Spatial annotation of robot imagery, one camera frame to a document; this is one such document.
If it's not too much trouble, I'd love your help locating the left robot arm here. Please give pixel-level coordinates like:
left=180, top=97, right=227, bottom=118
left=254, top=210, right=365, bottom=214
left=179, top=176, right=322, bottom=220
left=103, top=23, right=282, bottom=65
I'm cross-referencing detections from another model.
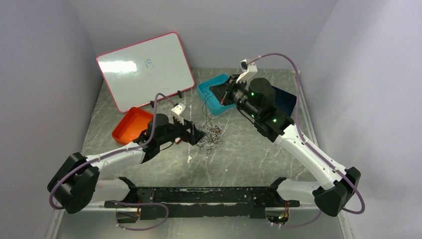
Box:
left=47, top=114, right=205, bottom=214

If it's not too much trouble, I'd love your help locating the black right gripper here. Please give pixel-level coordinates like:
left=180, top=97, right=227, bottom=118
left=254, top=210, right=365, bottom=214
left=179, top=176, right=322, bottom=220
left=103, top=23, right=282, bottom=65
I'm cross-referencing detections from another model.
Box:
left=209, top=74, right=260, bottom=120

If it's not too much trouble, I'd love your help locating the orange square tray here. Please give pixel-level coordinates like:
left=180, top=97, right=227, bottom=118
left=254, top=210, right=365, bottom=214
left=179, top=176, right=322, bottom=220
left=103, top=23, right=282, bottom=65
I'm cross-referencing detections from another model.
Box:
left=111, top=107, right=153, bottom=145

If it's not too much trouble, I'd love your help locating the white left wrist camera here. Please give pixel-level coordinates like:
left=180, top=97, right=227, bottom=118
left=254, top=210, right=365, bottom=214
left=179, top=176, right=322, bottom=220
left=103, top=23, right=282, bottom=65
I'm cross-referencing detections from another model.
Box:
left=170, top=104, right=187, bottom=125

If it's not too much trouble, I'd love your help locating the dark blue square tray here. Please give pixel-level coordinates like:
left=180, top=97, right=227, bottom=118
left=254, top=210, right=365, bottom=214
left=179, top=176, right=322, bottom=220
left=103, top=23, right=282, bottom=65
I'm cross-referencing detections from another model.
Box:
left=272, top=86, right=297, bottom=116

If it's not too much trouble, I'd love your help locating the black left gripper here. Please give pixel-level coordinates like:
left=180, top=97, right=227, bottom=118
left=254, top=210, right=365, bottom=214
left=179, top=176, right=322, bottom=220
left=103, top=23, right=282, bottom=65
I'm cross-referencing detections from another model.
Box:
left=158, top=115, right=206, bottom=145

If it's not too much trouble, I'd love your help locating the teal square tray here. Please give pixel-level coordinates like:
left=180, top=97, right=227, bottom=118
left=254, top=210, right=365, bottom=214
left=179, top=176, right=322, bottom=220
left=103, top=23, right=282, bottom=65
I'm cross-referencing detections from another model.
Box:
left=197, top=74, right=235, bottom=116

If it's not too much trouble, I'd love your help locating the black thin cable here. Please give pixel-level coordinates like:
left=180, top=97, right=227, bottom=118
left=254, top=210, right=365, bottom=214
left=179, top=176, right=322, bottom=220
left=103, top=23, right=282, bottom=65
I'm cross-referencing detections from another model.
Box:
left=201, top=88, right=218, bottom=127

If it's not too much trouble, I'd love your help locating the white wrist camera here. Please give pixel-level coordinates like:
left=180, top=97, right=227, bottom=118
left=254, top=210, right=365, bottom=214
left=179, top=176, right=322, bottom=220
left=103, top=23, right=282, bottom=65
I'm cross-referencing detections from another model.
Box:
left=236, top=59, right=257, bottom=83
left=170, top=104, right=187, bottom=125

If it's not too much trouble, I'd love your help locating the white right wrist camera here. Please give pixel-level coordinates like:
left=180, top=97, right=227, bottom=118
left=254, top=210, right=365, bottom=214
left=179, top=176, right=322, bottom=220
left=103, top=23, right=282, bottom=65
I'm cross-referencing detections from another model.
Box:
left=236, top=59, right=257, bottom=83

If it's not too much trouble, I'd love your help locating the pink framed whiteboard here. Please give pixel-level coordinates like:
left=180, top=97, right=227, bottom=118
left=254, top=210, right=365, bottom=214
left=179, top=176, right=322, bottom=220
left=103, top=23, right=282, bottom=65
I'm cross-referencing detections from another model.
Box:
left=97, top=32, right=195, bottom=113

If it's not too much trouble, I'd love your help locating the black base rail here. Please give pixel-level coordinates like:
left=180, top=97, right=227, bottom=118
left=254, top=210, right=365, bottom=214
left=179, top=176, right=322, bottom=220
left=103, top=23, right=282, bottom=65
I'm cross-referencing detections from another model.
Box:
left=104, top=178, right=300, bottom=220

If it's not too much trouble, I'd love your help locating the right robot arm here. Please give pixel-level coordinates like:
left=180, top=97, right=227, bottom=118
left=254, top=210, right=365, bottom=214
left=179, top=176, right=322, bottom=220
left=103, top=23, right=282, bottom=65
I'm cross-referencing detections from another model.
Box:
left=211, top=76, right=361, bottom=217

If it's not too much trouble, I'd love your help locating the tangled cable pile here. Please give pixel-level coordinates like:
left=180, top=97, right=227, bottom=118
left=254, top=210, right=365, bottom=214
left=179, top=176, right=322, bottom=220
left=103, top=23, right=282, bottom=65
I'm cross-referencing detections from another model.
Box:
left=194, top=120, right=229, bottom=156

